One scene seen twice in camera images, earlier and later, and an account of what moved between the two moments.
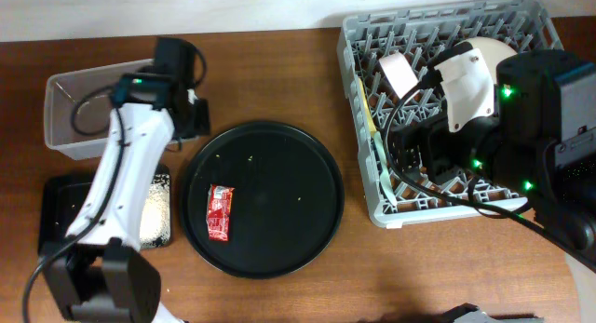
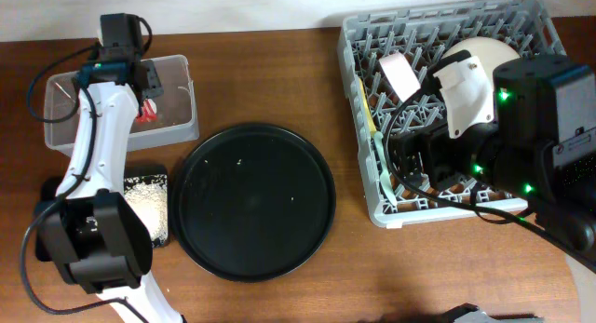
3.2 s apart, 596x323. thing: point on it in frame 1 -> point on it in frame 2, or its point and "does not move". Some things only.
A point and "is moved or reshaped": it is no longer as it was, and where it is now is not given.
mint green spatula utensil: (385, 168) does not move
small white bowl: (399, 73) does not move
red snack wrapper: (218, 212) is moved or reshaped
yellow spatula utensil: (369, 114) does not move
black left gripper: (204, 127) -> (159, 83)
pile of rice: (155, 217) does not move
